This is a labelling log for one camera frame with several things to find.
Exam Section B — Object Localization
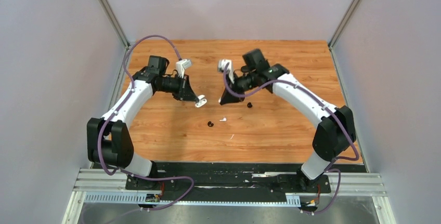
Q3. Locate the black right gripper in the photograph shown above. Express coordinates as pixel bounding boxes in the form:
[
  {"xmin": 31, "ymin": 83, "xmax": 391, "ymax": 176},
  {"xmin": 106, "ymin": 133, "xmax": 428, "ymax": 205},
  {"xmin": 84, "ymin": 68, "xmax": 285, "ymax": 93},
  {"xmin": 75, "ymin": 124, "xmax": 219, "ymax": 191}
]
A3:
[{"xmin": 221, "ymin": 71, "xmax": 257, "ymax": 105}]

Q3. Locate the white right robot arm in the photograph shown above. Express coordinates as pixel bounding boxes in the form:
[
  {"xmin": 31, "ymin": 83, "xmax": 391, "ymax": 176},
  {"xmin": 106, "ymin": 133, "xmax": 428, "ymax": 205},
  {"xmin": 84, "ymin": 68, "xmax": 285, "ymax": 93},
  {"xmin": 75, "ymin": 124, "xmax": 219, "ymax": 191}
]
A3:
[{"xmin": 217, "ymin": 48, "xmax": 360, "ymax": 192}]

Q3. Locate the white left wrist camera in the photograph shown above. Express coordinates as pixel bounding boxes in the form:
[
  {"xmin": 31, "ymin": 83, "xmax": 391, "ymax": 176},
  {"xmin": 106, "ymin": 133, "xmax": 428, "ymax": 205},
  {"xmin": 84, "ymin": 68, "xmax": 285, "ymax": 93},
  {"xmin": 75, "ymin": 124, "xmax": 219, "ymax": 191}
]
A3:
[{"xmin": 175, "ymin": 59, "xmax": 192, "ymax": 78}]

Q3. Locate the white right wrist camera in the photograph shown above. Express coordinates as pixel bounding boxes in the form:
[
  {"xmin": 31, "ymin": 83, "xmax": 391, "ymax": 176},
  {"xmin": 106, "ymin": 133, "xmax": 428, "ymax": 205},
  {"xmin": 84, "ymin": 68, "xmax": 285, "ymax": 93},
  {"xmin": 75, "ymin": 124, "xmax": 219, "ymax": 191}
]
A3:
[{"xmin": 217, "ymin": 59, "xmax": 235, "ymax": 83}]

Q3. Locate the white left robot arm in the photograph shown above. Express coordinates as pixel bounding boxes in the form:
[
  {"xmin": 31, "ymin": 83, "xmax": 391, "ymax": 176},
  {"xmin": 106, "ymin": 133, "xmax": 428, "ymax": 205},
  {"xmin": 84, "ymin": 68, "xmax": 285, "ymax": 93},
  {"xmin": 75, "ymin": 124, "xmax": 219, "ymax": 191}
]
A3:
[{"xmin": 86, "ymin": 56, "xmax": 206, "ymax": 189}]

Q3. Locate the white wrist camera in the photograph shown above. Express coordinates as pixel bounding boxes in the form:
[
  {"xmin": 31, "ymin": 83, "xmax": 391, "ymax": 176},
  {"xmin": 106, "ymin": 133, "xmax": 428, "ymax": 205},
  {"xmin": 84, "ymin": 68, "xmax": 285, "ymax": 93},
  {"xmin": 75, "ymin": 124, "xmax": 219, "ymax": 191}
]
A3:
[
  {"xmin": 175, "ymin": 59, "xmax": 192, "ymax": 78},
  {"xmin": 217, "ymin": 59, "xmax": 235, "ymax": 83}
]

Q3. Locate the white earbud charging case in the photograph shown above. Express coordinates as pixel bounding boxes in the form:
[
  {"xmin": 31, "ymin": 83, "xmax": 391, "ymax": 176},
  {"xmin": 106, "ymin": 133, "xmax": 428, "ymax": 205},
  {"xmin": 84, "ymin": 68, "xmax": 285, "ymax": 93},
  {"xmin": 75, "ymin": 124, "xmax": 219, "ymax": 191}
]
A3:
[{"xmin": 195, "ymin": 95, "xmax": 207, "ymax": 108}]

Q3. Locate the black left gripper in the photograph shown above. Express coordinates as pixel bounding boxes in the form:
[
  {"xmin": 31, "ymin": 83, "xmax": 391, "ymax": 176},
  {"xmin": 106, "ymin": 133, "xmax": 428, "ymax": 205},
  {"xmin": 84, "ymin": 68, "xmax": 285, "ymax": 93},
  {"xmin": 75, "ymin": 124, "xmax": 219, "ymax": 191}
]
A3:
[{"xmin": 158, "ymin": 73, "xmax": 199, "ymax": 102}]

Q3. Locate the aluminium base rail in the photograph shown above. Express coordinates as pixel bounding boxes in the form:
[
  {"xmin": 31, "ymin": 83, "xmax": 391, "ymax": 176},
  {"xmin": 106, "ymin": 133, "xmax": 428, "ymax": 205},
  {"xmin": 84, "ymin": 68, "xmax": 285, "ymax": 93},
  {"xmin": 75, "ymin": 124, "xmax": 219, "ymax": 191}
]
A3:
[{"xmin": 73, "ymin": 169, "xmax": 387, "ymax": 207}]

